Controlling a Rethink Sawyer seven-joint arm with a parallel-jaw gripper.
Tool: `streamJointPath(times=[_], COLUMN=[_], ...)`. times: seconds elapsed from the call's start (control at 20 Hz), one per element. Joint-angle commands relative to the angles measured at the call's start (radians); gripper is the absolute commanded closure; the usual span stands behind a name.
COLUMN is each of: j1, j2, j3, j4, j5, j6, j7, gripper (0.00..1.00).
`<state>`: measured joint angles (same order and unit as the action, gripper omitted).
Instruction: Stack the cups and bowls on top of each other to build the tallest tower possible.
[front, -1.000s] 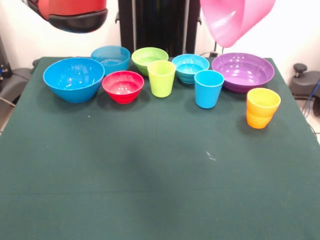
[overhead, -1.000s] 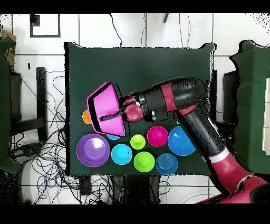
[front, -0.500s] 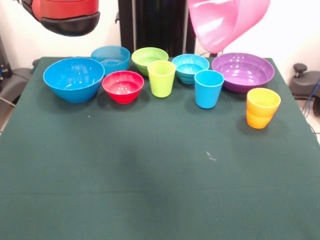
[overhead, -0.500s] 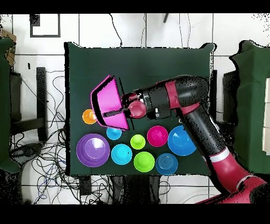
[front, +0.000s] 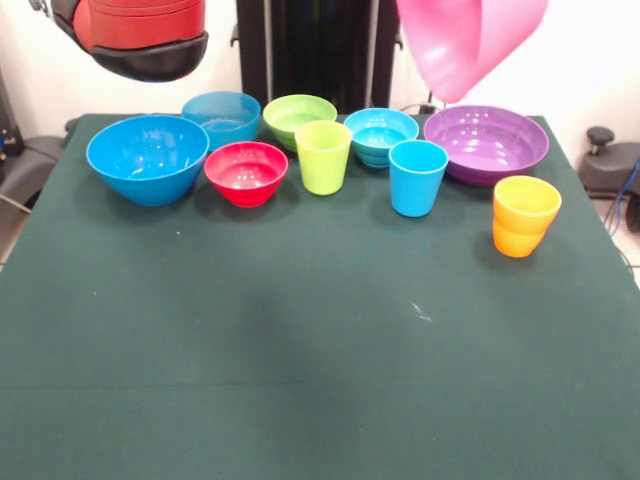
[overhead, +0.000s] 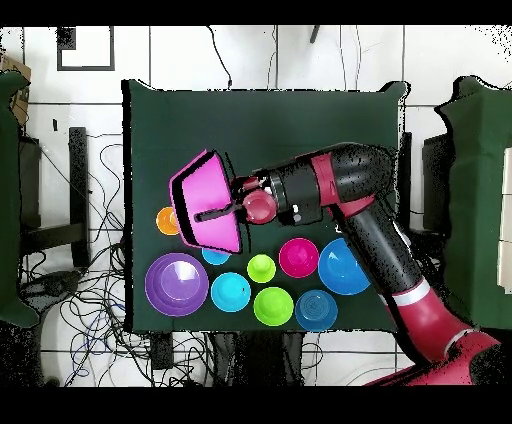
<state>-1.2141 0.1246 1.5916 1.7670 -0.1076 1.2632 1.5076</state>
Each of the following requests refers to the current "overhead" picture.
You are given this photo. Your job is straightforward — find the tangle of floor cables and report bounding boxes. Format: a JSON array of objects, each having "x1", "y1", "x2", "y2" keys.
[{"x1": 17, "y1": 141, "x2": 209, "y2": 387}]

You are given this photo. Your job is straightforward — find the orange cup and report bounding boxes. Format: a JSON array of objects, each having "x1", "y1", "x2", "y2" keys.
[{"x1": 155, "y1": 206, "x2": 180, "y2": 236}]

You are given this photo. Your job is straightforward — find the black pedestal column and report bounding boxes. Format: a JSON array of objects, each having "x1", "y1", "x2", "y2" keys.
[{"x1": 207, "y1": 331, "x2": 305, "y2": 387}]

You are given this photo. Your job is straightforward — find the green cloth side table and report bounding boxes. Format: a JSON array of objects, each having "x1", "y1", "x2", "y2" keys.
[
  {"x1": 434, "y1": 75, "x2": 512, "y2": 331},
  {"x1": 0, "y1": 70, "x2": 40, "y2": 329}
]

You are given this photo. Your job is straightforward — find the small cyan bowl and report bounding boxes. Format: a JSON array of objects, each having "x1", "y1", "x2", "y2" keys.
[{"x1": 210, "y1": 271, "x2": 252, "y2": 314}]

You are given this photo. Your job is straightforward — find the small green bowl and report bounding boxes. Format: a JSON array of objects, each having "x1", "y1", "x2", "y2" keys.
[{"x1": 252, "y1": 286, "x2": 295, "y2": 328}]

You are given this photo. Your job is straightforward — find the cardboard box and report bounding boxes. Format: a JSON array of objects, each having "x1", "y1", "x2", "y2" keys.
[{"x1": 0, "y1": 55, "x2": 32, "y2": 126}]

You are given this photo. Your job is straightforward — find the small red bowl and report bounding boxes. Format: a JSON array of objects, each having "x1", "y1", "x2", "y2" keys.
[{"x1": 278, "y1": 237, "x2": 320, "y2": 280}]

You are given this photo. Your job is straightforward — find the large purple bowl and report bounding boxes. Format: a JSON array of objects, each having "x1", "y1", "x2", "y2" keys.
[{"x1": 144, "y1": 252, "x2": 210, "y2": 318}]

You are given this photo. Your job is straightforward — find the black floor cable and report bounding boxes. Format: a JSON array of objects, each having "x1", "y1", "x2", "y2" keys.
[{"x1": 206, "y1": 25, "x2": 234, "y2": 90}]

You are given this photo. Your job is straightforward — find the dark green tablecloth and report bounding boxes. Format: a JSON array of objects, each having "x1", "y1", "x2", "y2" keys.
[{"x1": 121, "y1": 78, "x2": 409, "y2": 334}]

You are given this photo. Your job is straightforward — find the small blue bowl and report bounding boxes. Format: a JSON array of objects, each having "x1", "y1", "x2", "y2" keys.
[{"x1": 294, "y1": 288, "x2": 339, "y2": 334}]

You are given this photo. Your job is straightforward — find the black floor marker frame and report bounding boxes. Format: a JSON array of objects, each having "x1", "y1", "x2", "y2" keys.
[{"x1": 56, "y1": 26, "x2": 116, "y2": 72}]

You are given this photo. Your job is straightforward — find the green cup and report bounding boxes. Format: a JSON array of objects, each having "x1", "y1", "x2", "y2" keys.
[{"x1": 246, "y1": 253, "x2": 278, "y2": 284}]

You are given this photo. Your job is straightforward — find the white stacked boxes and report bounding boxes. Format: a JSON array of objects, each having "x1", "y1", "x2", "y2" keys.
[{"x1": 496, "y1": 146, "x2": 512, "y2": 295}]

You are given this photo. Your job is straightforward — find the black metal frame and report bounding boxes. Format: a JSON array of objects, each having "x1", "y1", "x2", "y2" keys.
[
  {"x1": 421, "y1": 133, "x2": 455, "y2": 233},
  {"x1": 18, "y1": 126, "x2": 92, "y2": 270}
]

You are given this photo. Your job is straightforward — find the large pink bowl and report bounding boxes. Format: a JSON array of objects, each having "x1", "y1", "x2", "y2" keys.
[{"x1": 168, "y1": 148, "x2": 244, "y2": 255}]

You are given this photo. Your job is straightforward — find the dark grey machine base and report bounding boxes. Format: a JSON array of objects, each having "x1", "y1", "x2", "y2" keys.
[{"x1": 23, "y1": 269, "x2": 83, "y2": 299}]

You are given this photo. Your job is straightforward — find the large blue bowl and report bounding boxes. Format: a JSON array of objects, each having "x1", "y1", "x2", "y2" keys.
[{"x1": 317, "y1": 237, "x2": 371, "y2": 296}]

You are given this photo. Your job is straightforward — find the blue cup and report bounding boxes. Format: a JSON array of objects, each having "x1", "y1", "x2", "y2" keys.
[{"x1": 200, "y1": 246, "x2": 232, "y2": 266}]

